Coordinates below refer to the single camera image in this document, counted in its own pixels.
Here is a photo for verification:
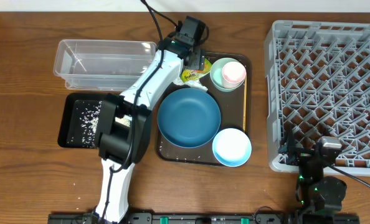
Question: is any green orange snack wrapper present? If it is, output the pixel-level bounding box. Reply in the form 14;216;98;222
180;58;212;83

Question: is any white tissue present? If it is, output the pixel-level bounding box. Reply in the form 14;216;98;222
173;77;208;92

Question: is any dark blue plate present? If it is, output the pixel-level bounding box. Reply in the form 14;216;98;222
158;88;221;148

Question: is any light blue white bowl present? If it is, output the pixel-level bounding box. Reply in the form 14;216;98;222
212;128;252;167

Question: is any white rice pile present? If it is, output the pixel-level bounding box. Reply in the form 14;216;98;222
68;100;102;148

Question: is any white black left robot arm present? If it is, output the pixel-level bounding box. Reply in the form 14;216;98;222
91;16;209;223

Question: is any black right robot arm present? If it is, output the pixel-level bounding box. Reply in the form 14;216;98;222
278;128;346;216

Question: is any grey dishwasher rack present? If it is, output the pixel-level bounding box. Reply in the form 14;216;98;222
264;21;370;177

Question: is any mint green bowl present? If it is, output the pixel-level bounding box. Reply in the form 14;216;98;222
210;58;244;92

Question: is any pink cup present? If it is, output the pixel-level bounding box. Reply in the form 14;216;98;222
222;61;247;88

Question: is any wooden chopstick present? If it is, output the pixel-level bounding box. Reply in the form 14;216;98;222
242;77;247;132

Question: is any brown serving tray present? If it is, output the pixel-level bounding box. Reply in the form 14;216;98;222
155;52;252;166

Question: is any clear plastic bin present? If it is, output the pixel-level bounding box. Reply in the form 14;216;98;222
53;39;156;91

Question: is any black plastic tray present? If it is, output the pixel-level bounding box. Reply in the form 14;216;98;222
57;93;106;149

